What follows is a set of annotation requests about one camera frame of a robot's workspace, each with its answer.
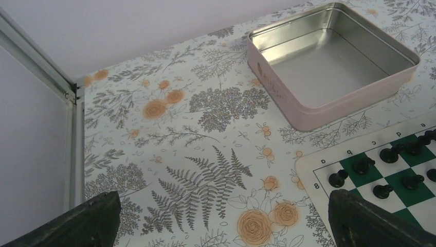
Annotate black chess piece e8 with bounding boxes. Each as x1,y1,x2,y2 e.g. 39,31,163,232
424,130,435,145

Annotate black chess piece a8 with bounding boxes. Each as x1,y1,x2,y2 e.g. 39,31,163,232
329,169,349,188

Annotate black pawn a7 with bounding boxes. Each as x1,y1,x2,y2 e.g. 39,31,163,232
372,185,393,199

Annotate green white chess board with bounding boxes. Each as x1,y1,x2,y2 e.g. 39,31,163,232
295,112,435,233

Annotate aluminium frame post left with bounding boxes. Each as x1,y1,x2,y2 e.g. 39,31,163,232
1,9,84,211

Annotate floral patterned table mat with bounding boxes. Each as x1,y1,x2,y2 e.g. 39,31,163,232
84,1,435,246

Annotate black chess piece d8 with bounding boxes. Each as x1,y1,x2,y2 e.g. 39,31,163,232
405,135,431,156

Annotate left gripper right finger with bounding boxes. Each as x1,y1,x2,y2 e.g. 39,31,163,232
328,189,435,246

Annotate black pawn b7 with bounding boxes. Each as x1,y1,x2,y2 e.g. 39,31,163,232
401,175,425,190

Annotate black pawn c7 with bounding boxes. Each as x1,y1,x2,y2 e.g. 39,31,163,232
426,168,436,182

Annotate black chess piece c8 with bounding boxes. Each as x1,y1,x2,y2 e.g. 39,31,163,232
379,144,404,164

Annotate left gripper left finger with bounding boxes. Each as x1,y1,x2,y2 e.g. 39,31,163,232
4,191,121,246

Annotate black chess piece b8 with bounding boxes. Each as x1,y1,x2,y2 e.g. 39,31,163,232
352,157,375,175

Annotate pink metal tin box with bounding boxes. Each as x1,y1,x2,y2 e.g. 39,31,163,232
247,2,421,132

